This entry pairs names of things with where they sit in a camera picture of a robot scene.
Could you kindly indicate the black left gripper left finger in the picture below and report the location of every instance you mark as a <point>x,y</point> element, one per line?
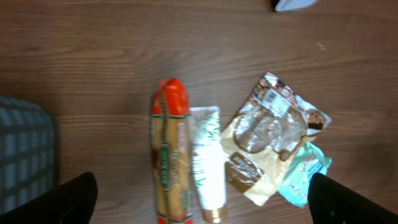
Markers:
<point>72,202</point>

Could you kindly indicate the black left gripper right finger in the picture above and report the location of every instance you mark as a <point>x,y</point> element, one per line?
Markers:
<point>330,202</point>

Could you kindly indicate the teal wet wipes pack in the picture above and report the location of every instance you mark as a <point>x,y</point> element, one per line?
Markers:
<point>309,160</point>

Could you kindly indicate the beige grain snack pouch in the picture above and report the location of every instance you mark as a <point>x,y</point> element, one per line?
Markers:
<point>260,142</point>

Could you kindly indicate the white gold-capped cream tube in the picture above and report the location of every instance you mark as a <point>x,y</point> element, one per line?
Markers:
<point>208,162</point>

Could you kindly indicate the orange spaghetti packet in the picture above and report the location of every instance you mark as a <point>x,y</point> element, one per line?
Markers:
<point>170,153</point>

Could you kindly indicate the white barcode scanner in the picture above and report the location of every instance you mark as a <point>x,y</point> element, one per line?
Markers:
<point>291,5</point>

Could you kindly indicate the grey plastic shopping basket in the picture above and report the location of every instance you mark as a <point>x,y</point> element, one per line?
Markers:
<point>29,152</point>

